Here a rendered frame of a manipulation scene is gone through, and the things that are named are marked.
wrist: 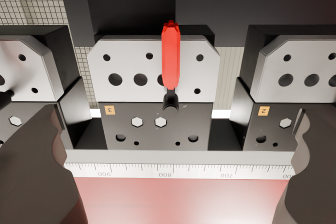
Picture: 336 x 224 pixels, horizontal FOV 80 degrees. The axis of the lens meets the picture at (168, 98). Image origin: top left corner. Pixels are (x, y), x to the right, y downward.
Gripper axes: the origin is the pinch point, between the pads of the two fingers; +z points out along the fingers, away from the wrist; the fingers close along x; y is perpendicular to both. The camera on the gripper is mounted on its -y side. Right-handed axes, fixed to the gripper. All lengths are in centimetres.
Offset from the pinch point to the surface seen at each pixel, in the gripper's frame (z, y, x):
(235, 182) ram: 11.4, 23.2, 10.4
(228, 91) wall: 287, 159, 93
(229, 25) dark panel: 66, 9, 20
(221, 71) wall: 292, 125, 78
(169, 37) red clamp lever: 7.6, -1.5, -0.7
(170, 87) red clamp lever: 7.5, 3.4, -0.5
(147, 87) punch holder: 11.1, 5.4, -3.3
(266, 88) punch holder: 11.2, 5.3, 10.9
